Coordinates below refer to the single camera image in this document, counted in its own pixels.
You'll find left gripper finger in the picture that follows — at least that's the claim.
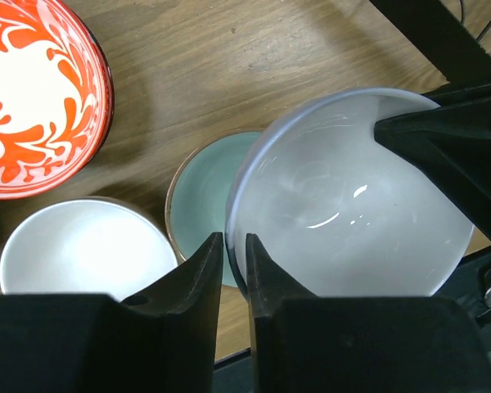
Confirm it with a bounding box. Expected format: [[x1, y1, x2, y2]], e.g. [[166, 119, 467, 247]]
[[245, 234, 491, 392], [0, 233, 223, 392]]

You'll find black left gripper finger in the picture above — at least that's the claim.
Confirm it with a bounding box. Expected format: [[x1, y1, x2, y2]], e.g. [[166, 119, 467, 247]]
[[374, 85, 491, 241]]

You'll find beige bowl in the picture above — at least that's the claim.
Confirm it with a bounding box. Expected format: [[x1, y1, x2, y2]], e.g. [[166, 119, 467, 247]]
[[0, 197, 178, 301]]

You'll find white ribbed bowl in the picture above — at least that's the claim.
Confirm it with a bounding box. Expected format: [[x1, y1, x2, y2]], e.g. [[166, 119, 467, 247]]
[[225, 88, 474, 296]]

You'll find mint green bowl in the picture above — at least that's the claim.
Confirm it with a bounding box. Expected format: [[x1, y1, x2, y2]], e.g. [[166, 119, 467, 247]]
[[164, 129, 264, 289]]

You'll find orange white floral bowl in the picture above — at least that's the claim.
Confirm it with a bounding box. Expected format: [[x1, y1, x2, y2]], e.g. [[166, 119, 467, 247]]
[[0, 1, 105, 200]]

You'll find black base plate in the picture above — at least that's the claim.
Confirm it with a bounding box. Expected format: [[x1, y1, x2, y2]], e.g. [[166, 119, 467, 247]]
[[212, 246, 491, 392]]

